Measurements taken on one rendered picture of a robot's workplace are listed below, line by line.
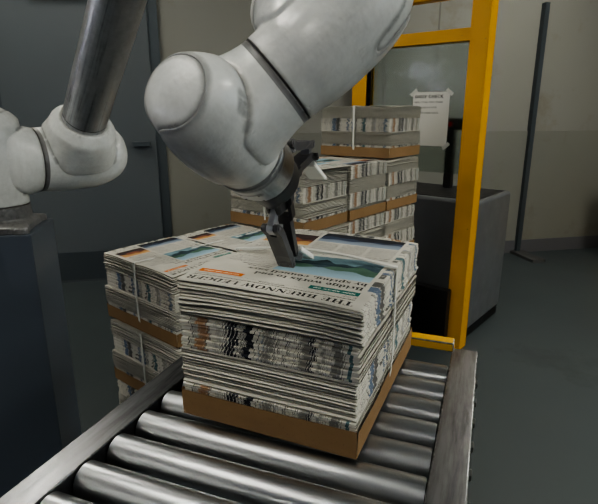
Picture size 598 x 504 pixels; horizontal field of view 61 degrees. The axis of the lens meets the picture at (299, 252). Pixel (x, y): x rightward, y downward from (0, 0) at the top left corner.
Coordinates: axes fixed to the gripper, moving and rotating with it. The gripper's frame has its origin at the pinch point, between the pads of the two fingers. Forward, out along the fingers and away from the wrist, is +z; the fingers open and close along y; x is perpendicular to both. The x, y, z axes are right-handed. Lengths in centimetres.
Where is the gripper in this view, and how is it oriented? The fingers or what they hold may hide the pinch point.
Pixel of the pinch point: (310, 215)
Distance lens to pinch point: 83.4
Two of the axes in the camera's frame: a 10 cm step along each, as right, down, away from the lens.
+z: 3.1, 2.1, 9.3
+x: 9.4, 1.0, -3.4
